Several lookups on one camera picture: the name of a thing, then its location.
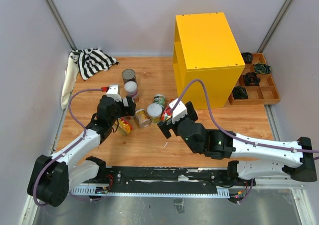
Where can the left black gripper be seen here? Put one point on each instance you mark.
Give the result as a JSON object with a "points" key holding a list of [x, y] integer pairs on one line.
{"points": [[129, 110]]}

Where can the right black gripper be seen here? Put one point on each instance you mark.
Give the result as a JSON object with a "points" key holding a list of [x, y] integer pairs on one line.
{"points": [[165, 126]]}

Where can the tall white lid can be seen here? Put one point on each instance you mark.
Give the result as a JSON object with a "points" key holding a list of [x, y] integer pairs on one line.
{"points": [[132, 90]]}

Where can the dark brown can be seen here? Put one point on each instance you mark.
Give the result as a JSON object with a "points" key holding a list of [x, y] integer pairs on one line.
{"points": [[128, 75]]}

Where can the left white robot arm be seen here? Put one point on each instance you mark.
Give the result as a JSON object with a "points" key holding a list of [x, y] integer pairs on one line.
{"points": [[54, 176]]}

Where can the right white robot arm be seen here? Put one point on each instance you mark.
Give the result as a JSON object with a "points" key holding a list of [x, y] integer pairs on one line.
{"points": [[250, 157]]}

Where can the orange fruit can lying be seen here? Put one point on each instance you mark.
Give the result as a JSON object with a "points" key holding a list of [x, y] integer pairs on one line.
{"points": [[142, 118]]}

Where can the red yellow fish tin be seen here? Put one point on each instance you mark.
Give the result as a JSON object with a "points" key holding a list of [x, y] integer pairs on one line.
{"points": [[124, 127]]}

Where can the white lid yellow can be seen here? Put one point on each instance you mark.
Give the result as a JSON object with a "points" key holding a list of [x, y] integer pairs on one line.
{"points": [[154, 111]]}

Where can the green fruit can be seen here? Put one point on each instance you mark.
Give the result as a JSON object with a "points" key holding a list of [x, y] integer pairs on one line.
{"points": [[160, 100]]}

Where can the striped black white cloth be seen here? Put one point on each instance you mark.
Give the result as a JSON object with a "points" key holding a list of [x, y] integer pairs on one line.
{"points": [[91, 61]]}

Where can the black item lower tray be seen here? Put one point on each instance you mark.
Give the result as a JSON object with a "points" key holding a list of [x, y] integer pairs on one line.
{"points": [[240, 93]]}

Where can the black item tray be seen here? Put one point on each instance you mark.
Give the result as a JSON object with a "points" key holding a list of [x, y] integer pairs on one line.
{"points": [[251, 79], [240, 93], [247, 57]]}

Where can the cream cloth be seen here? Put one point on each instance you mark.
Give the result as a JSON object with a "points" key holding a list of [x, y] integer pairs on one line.
{"points": [[69, 82]]}

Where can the yellow cabinet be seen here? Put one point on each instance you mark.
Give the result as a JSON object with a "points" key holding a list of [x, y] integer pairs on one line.
{"points": [[205, 48]]}

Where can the black item middle tray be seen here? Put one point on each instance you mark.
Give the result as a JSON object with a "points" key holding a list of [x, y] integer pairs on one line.
{"points": [[251, 79]]}

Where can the wooden compartment tray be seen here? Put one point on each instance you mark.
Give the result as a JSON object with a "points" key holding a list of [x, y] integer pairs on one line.
{"points": [[264, 94]]}

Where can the black item top tray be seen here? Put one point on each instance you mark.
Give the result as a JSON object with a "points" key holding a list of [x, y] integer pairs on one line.
{"points": [[247, 57]]}

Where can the dark green item tray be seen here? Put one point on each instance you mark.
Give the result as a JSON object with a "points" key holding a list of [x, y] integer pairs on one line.
{"points": [[261, 68]]}

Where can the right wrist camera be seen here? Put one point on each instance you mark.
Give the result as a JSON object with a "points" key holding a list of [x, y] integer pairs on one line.
{"points": [[179, 111]]}

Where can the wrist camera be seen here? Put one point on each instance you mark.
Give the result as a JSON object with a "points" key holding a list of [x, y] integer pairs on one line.
{"points": [[179, 111], [113, 91]]}

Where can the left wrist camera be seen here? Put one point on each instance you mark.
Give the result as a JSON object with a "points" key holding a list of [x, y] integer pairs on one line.
{"points": [[113, 91]]}

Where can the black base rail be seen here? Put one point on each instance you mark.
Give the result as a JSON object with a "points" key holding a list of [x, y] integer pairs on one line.
{"points": [[163, 182]]}

